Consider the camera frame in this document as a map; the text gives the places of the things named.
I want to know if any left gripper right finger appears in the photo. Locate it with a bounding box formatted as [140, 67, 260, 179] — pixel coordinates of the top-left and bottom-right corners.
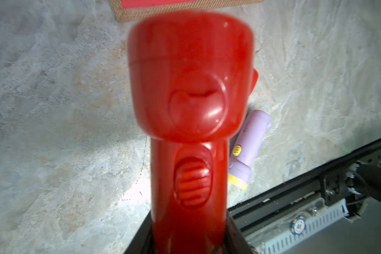
[225, 212, 254, 254]

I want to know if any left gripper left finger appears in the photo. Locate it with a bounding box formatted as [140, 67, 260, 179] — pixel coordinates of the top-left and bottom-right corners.
[124, 212, 152, 254]

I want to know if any purple flashlight yellow head bottom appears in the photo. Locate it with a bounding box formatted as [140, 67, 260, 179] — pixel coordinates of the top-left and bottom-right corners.
[228, 110, 271, 190]

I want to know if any red jute tote bag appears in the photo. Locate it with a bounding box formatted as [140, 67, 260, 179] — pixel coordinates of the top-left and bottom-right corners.
[110, 0, 258, 23]

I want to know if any white perforated cable tray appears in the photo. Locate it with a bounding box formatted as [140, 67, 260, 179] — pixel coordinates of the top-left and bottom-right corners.
[246, 198, 349, 254]

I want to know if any red flashlight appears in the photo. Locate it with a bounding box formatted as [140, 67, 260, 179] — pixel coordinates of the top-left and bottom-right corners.
[250, 69, 259, 95]
[127, 11, 255, 254]

